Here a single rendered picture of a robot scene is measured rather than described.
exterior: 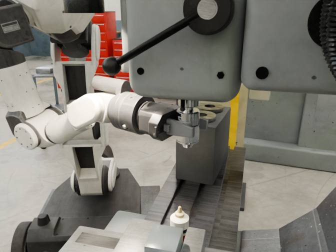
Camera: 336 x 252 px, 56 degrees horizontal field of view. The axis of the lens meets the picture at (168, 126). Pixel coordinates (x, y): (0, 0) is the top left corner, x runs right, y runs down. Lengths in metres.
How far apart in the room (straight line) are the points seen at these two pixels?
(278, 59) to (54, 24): 0.66
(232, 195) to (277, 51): 0.55
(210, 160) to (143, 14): 0.54
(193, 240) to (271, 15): 0.39
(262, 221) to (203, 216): 1.69
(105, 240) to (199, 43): 0.41
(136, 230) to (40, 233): 0.87
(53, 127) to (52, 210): 0.81
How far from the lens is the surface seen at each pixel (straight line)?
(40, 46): 12.03
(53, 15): 0.93
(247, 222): 2.47
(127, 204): 1.59
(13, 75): 0.91
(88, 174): 1.49
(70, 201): 1.67
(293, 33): 0.47
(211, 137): 0.90
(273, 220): 2.54
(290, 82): 0.48
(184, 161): 0.96
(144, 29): 0.51
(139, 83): 0.53
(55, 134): 0.87
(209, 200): 0.90
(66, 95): 1.29
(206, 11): 0.46
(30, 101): 0.93
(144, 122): 0.64
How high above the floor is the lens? 1.45
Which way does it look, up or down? 20 degrees down
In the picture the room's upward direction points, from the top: straight up
